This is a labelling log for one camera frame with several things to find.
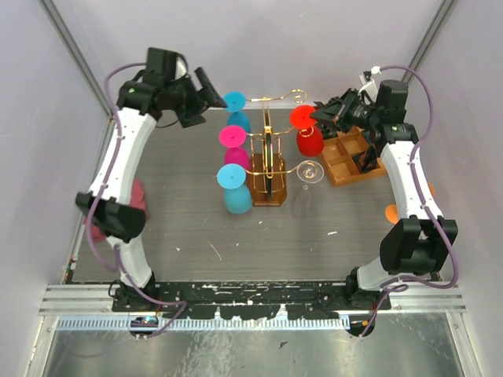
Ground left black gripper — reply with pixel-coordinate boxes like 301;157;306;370
167;67;229;128

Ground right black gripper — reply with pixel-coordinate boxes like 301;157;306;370
309;88;380;134

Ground red wine glass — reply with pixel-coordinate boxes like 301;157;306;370
289;105;324;157

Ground clear wine glass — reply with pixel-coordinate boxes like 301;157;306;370
292;159;325;217

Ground gold wire glass rack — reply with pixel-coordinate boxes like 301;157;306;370
245;89;307;207

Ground orange wine glass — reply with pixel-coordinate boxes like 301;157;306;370
384;183;435;225

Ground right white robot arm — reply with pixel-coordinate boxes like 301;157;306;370
310;79;458;309

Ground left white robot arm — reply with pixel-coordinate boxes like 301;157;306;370
75;47;226;311

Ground rear blue wine glass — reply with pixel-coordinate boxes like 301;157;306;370
223;91;252;134

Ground blue wine glass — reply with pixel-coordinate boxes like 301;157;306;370
223;91;252;134
217;163;252;214

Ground pink wine glass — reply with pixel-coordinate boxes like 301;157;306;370
218;125;250;170

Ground front blue wine glass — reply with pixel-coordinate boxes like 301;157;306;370
217;163;252;214

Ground wooden compartment tray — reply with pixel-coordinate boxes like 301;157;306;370
319;126;387;187

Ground dark orange folded napkin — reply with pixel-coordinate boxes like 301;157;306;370
352;145;379;174

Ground maroon cloth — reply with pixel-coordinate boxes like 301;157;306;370
75;178;148;243

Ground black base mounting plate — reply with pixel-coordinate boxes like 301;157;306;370
108;280;382;320

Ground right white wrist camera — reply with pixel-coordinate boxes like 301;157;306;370
358;66;381;97

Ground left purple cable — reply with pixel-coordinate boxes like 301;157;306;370
86;64;189;336

